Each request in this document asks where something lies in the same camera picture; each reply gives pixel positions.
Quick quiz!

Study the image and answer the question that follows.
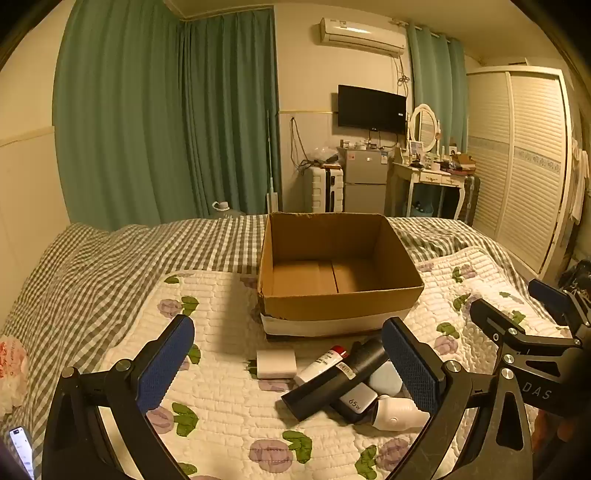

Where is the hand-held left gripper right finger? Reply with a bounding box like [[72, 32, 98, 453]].
[[382, 317, 532, 480]]

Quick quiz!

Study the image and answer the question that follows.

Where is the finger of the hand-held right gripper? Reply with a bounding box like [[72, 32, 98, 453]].
[[468, 299, 583, 354], [527, 278, 591, 326]]

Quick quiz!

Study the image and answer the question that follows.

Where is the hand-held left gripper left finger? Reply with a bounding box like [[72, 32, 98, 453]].
[[41, 314, 197, 480]]

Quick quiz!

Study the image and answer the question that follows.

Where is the small white jar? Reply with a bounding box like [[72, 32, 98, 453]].
[[368, 361, 404, 398]]

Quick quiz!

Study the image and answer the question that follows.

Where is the white round bottle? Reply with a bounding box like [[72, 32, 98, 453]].
[[369, 394, 431, 431]]

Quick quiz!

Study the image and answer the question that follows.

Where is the grey power adapter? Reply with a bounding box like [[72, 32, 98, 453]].
[[331, 385, 377, 422]]

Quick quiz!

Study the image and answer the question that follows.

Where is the black cylindrical flask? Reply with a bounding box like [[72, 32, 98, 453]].
[[280, 338, 393, 422]]

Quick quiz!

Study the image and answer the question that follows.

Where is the white tube with red cap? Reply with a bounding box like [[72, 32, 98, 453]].
[[294, 345, 348, 386]]

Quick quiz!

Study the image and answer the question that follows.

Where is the small white rectangular box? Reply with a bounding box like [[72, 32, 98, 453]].
[[256, 349, 297, 380]]

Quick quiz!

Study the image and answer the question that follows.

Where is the brown cardboard box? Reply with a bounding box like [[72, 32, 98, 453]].
[[257, 211, 426, 342]]

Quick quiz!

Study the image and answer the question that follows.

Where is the person's right hand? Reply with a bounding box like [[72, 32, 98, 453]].
[[536, 408, 591, 446]]

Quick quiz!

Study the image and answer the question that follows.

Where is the dark bag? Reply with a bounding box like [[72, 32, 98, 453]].
[[558, 260, 591, 292]]

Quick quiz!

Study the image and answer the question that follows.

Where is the white floral quilt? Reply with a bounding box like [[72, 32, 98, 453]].
[[99, 247, 573, 480]]

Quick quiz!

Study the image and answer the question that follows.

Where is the hanging white towel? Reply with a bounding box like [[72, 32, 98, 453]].
[[570, 138, 588, 224]]

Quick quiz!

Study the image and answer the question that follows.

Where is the white louvred wardrobe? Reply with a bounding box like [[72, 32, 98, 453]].
[[464, 65, 583, 275]]

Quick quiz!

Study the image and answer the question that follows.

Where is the dark suitcase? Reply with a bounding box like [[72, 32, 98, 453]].
[[457, 174, 481, 227]]

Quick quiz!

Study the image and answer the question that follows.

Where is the red and white plastic bag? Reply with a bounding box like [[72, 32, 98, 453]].
[[0, 337, 29, 418]]

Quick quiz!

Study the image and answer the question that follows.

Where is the white dressing table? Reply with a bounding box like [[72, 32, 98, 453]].
[[392, 159, 476, 220]]

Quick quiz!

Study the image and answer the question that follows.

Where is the clear water jug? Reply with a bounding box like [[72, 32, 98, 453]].
[[210, 200, 245, 217]]

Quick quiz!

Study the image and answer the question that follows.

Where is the smartphone with lit screen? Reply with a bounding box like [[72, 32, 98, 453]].
[[8, 427, 35, 480]]

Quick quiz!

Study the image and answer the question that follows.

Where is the silver small fridge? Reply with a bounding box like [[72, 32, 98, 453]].
[[338, 147, 393, 214]]

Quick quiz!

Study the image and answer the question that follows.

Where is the white ribbed suitcase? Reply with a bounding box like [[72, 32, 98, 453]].
[[308, 165, 346, 214]]

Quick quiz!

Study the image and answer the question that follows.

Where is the white oval mirror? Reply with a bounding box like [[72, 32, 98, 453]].
[[407, 104, 441, 155]]

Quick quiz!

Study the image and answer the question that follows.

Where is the clear plastic bag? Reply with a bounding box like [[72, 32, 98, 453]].
[[310, 147, 342, 167]]

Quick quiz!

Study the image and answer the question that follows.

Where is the green curtain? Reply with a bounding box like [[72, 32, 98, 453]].
[[406, 23, 469, 153], [178, 9, 281, 222], [54, 0, 185, 232]]

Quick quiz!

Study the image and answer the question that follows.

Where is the white air conditioner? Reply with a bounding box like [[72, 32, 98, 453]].
[[315, 17, 408, 58]]

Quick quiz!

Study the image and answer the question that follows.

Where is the black wall television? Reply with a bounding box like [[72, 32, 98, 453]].
[[337, 84, 407, 136]]

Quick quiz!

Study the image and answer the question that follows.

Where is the hanging wall cable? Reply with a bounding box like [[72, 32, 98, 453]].
[[290, 117, 311, 172]]

